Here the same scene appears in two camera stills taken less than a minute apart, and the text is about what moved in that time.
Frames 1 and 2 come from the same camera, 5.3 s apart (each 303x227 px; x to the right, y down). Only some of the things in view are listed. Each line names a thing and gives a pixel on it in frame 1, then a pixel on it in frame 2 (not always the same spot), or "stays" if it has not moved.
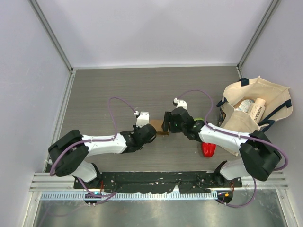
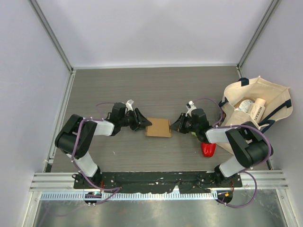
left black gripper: (136, 128) to (143, 121)
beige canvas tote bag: (248, 105) stays
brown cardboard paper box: (157, 124) stays
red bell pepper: (208, 149) stays
